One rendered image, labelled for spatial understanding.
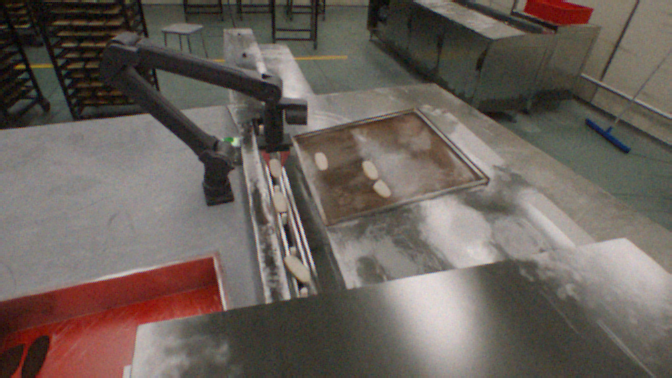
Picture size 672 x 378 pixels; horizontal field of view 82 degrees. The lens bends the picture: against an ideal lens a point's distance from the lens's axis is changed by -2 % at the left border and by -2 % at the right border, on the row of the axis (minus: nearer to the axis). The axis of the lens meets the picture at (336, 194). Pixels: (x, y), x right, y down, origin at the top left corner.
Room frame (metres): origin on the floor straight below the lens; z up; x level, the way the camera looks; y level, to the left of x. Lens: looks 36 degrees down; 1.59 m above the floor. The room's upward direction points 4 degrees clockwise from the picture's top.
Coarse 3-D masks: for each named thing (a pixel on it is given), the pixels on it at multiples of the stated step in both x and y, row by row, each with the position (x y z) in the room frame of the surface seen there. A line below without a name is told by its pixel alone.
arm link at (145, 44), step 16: (112, 48) 0.93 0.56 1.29; (128, 48) 0.93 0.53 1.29; (144, 48) 0.96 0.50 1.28; (160, 48) 0.98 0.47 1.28; (128, 64) 0.93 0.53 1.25; (144, 64) 0.96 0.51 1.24; (160, 64) 0.96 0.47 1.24; (176, 64) 0.97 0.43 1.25; (192, 64) 0.97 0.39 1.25; (208, 64) 0.98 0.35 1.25; (224, 64) 1.01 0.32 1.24; (208, 80) 0.97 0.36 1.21; (224, 80) 0.98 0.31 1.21; (240, 80) 0.98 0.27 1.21; (256, 80) 0.98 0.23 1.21; (272, 80) 1.00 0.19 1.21; (256, 96) 0.98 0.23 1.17
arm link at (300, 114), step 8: (272, 88) 0.98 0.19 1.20; (264, 96) 0.97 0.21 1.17; (272, 96) 0.97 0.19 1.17; (272, 104) 0.97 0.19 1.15; (280, 104) 0.99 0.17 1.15; (288, 104) 0.99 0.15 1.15; (296, 104) 1.00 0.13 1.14; (304, 104) 1.01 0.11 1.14; (288, 112) 0.99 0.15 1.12; (296, 112) 1.00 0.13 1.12; (304, 112) 1.00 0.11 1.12; (288, 120) 0.99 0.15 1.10; (296, 120) 0.99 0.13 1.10; (304, 120) 0.99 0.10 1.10
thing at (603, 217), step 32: (320, 96) 1.85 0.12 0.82; (352, 96) 1.89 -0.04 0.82; (384, 96) 1.92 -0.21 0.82; (416, 96) 1.95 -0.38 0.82; (448, 96) 1.99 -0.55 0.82; (288, 128) 1.48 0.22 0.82; (320, 128) 1.51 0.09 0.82; (480, 128) 1.63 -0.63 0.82; (288, 160) 1.23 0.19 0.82; (512, 160) 1.36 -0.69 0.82; (544, 160) 1.38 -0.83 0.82; (544, 192) 1.15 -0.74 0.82; (576, 192) 1.16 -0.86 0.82; (320, 224) 0.88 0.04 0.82; (608, 224) 0.99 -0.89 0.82; (640, 224) 1.00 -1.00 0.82; (320, 256) 0.75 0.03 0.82
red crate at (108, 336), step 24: (216, 288) 0.61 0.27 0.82; (96, 312) 0.52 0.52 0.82; (120, 312) 0.52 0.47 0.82; (144, 312) 0.53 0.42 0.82; (168, 312) 0.53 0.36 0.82; (192, 312) 0.54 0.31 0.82; (24, 336) 0.45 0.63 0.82; (72, 336) 0.45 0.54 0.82; (96, 336) 0.46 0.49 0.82; (120, 336) 0.46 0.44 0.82; (48, 360) 0.40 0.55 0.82; (72, 360) 0.40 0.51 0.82; (96, 360) 0.41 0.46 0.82; (120, 360) 0.41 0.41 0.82
